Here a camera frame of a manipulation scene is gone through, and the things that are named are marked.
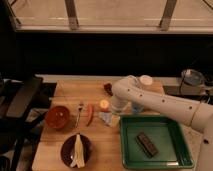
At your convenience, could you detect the light blue towel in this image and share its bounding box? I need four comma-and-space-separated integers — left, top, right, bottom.
98, 112, 120, 127

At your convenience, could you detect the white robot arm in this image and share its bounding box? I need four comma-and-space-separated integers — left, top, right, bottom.
110, 75, 213, 171

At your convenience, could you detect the small orange fruit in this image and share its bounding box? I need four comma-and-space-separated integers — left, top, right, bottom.
99, 99, 109, 112

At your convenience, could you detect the dark grape bunch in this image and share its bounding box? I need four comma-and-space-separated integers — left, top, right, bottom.
104, 83, 113, 96

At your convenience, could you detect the metal fork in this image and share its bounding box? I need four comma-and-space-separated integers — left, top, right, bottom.
75, 103, 84, 127

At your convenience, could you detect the green plastic tray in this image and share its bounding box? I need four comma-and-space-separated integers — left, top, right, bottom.
120, 115, 194, 170

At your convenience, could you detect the dark chocolate bar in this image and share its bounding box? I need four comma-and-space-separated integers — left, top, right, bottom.
136, 132, 158, 158

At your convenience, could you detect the red bowl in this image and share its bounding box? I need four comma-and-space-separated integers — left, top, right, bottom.
45, 106, 70, 130

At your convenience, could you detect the dark purple plate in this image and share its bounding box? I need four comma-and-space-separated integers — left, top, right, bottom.
60, 134, 91, 168

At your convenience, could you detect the round metal dish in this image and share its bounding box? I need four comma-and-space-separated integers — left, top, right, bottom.
181, 69, 204, 86

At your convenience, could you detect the black chair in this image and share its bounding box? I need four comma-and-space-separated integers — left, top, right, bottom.
0, 77, 57, 171

